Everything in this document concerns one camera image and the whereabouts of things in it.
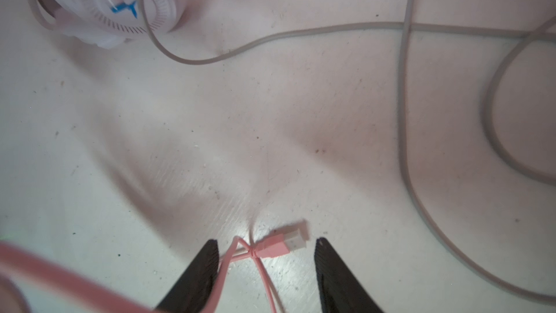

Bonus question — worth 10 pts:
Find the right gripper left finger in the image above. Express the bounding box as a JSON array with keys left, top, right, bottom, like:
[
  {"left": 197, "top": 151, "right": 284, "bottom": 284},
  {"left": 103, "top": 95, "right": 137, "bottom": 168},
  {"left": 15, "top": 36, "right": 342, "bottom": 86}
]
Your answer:
[{"left": 156, "top": 239, "right": 220, "bottom": 313}]

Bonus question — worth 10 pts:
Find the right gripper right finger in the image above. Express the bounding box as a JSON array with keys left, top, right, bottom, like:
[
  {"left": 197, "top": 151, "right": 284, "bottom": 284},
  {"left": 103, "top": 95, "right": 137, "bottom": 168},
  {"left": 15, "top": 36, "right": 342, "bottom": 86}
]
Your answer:
[{"left": 314, "top": 237, "right": 384, "bottom": 313}]

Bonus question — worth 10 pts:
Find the pink headphone cable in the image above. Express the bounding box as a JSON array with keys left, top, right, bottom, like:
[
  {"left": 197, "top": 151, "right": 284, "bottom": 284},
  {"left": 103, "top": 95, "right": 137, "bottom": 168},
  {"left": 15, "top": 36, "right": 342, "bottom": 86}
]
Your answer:
[{"left": 0, "top": 228, "right": 308, "bottom": 313}]

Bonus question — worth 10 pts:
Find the grey headphone cable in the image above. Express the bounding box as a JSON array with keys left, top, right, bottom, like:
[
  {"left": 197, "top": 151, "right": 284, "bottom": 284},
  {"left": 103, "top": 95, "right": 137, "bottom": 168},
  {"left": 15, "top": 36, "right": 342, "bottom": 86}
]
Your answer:
[{"left": 137, "top": 0, "right": 556, "bottom": 306}]

